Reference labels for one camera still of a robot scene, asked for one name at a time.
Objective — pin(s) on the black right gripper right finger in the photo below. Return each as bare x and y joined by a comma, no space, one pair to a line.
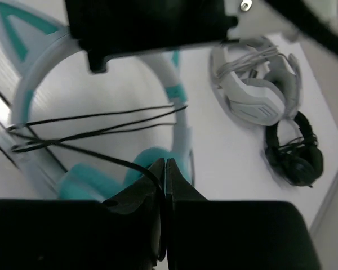
205,234

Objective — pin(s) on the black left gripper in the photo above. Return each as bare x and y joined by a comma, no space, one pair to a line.
111,29

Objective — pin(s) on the aluminium table rail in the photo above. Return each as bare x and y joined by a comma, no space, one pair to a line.
47,160

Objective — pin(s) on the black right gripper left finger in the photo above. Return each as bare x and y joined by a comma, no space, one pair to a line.
126,231

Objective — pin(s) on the white grey gaming headset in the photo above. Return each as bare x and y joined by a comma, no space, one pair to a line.
260,84

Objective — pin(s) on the large black headset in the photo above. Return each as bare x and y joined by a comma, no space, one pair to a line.
300,162

